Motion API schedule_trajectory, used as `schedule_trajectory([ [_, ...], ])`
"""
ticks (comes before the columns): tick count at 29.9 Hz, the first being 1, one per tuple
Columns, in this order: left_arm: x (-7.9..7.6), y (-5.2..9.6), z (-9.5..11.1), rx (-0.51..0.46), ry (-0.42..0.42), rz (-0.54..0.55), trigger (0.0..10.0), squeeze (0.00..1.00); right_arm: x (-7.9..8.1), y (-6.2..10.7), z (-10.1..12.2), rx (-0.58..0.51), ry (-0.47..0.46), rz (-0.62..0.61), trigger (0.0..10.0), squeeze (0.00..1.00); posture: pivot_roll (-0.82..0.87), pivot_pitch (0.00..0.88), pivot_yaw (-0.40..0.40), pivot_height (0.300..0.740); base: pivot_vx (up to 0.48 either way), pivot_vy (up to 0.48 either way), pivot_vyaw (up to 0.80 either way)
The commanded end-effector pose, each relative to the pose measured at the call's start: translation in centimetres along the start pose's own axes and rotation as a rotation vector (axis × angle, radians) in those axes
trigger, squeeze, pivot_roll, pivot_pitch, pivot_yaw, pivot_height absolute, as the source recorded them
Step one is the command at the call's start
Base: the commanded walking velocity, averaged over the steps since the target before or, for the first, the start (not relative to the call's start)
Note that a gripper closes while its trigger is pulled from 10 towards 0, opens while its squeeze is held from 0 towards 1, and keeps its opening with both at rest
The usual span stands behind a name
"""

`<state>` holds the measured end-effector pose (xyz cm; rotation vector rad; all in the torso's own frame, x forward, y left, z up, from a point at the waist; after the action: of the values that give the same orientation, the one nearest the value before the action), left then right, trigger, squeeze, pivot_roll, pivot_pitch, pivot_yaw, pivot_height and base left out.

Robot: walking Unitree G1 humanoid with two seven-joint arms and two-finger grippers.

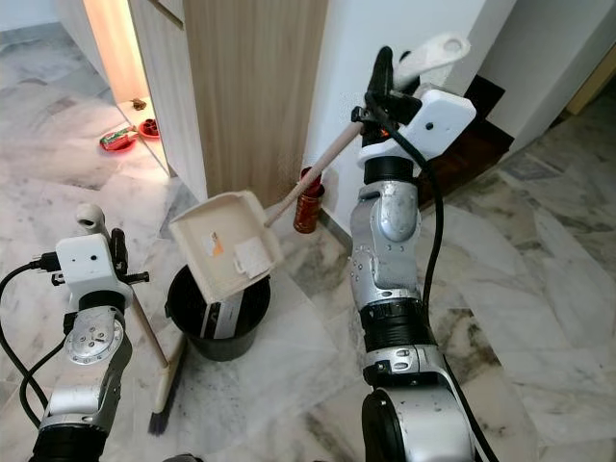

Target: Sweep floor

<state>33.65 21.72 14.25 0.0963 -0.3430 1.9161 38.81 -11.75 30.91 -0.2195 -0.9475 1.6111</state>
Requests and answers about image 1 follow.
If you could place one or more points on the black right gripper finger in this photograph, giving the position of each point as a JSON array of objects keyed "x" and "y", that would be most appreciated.
[{"x": 381, "y": 72}]

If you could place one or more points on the wooden broom with purple bristles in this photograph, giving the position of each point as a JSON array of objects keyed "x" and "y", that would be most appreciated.
[{"x": 168, "y": 385}]

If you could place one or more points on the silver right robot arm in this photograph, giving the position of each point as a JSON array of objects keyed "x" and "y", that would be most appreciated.
[{"x": 390, "y": 241}]

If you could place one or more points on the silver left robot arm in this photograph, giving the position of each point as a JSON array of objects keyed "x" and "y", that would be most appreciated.
[{"x": 91, "y": 385}]

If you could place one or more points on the dark brown wooden board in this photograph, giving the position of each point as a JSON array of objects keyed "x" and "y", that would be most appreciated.
[{"x": 481, "y": 135}]

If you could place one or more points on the red bowl with green contents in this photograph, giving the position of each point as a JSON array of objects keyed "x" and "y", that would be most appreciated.
[{"x": 117, "y": 141}]

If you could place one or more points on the red can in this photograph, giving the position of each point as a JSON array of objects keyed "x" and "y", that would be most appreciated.
[{"x": 308, "y": 207}]

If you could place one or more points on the light wooden cabinet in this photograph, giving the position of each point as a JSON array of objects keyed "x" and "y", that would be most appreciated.
[{"x": 255, "y": 87}]

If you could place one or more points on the small red bowl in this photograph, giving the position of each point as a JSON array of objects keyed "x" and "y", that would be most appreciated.
[{"x": 150, "y": 128}]

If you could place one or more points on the white paper scrap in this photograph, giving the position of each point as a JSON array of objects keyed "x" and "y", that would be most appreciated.
[{"x": 252, "y": 258}]

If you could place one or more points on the black plastic bucket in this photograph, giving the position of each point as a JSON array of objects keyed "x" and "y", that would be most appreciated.
[{"x": 231, "y": 337}]

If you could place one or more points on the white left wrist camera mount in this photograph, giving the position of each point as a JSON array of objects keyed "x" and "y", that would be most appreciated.
[{"x": 91, "y": 262}]

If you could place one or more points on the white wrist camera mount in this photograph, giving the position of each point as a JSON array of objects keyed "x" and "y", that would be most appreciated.
[
  {"x": 438, "y": 115},
  {"x": 91, "y": 262}
]

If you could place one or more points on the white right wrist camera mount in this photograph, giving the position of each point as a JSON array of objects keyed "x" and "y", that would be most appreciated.
[{"x": 438, "y": 115}]

